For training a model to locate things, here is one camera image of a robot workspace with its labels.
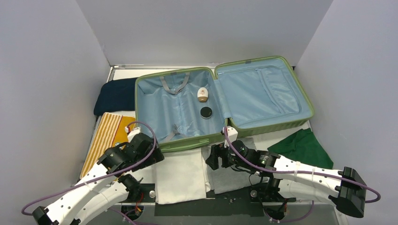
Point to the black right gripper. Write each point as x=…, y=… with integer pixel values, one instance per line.
x=214, y=155

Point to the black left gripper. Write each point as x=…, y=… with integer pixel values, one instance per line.
x=156, y=156

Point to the grey shirt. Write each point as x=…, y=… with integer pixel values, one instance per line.
x=225, y=179

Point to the black round cosmetic jar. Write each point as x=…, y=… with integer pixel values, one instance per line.
x=206, y=112

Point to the white shirt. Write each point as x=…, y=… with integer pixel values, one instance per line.
x=180, y=177

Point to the white oval lotion bottle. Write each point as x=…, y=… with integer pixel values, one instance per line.
x=202, y=94

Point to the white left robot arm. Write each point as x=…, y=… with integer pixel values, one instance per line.
x=109, y=181

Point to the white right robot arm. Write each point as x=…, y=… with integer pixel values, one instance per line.
x=342, y=189

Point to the yellow striped towel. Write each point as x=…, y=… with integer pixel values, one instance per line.
x=109, y=133

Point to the navy blue folded cloth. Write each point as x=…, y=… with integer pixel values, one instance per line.
x=116, y=95

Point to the green suitcase with blue lining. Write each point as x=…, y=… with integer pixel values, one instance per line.
x=254, y=96

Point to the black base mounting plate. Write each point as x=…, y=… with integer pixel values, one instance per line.
x=250, y=201

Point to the dark green cloth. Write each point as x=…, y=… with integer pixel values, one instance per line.
x=303, y=146

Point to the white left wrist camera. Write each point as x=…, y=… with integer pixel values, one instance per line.
x=131, y=132

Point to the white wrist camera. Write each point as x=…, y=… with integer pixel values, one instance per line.
x=230, y=135
x=131, y=132

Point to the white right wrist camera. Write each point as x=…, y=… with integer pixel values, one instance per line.
x=230, y=135

